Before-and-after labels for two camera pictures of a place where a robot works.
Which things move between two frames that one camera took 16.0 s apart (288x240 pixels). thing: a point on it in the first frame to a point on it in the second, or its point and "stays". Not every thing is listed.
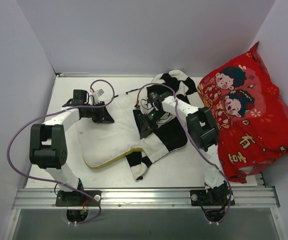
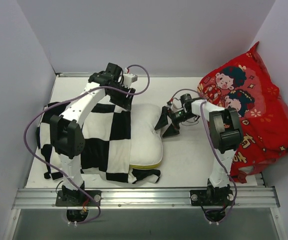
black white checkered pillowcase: (169, 134) to (107, 153)
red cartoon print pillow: (257, 124) stays
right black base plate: (216, 196) stays
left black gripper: (104, 114) to (123, 95)
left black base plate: (77, 199) stays
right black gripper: (144, 122) to (170, 119)
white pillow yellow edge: (102, 143) to (146, 149)
